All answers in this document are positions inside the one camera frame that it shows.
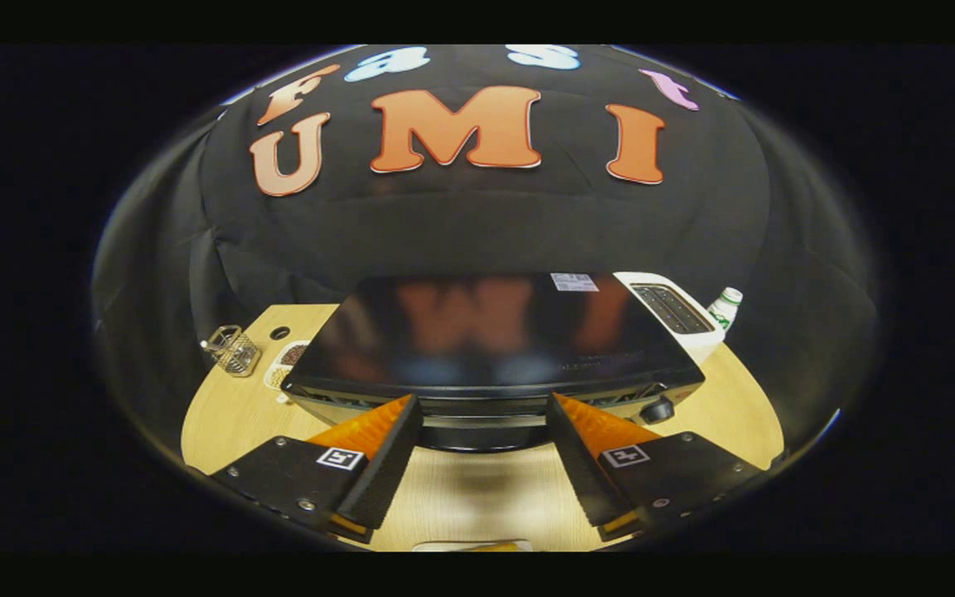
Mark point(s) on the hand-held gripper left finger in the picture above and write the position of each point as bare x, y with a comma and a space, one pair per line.
386, 473

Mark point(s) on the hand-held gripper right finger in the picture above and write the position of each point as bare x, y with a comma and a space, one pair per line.
581, 468

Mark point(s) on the black toaster oven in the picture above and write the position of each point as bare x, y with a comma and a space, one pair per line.
486, 348

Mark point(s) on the white pop-up toaster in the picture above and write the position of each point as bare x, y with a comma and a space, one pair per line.
676, 311

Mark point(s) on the white plate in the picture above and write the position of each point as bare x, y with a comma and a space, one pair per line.
436, 546

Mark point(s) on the white bottle with green label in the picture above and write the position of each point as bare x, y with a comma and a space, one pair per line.
724, 308

